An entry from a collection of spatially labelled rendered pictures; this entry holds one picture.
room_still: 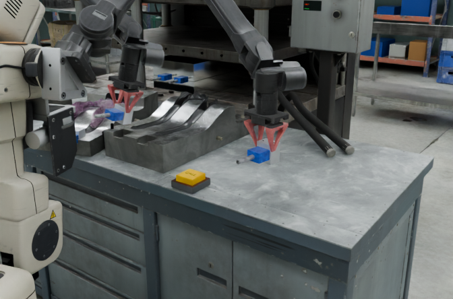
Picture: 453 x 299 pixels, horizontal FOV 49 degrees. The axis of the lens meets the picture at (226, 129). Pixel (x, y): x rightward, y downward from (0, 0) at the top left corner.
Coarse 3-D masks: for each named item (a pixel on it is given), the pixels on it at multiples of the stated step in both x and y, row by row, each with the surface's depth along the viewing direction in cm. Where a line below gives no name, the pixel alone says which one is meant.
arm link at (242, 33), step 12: (204, 0) 133; (216, 0) 129; (228, 0) 130; (216, 12) 130; (228, 12) 128; (240, 12) 129; (228, 24) 127; (240, 24) 126; (240, 36) 125; (252, 36) 124; (240, 48) 126; (252, 48) 123; (240, 60) 128; (252, 60) 124; (252, 72) 127
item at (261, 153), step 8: (264, 144) 127; (248, 152) 127; (256, 152) 125; (264, 152) 125; (272, 152) 127; (240, 160) 122; (248, 160) 124; (256, 160) 125; (264, 160) 126; (272, 160) 128
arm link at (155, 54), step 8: (128, 24) 150; (136, 24) 152; (128, 32) 149; (136, 32) 151; (128, 40) 151; (136, 40) 151; (144, 40) 152; (152, 48) 153; (160, 48) 155; (152, 56) 151; (160, 56) 152; (144, 64) 152; (152, 64) 153; (160, 64) 153
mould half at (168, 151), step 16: (176, 96) 185; (160, 112) 178; (176, 112) 175; (192, 112) 172; (208, 112) 170; (224, 112) 170; (128, 128) 163; (144, 128) 164; (160, 128) 164; (192, 128) 165; (208, 128) 164; (224, 128) 171; (240, 128) 180; (112, 144) 160; (128, 144) 155; (160, 144) 147; (176, 144) 152; (192, 144) 158; (208, 144) 165; (224, 144) 173; (128, 160) 157; (144, 160) 153; (160, 160) 148; (176, 160) 153
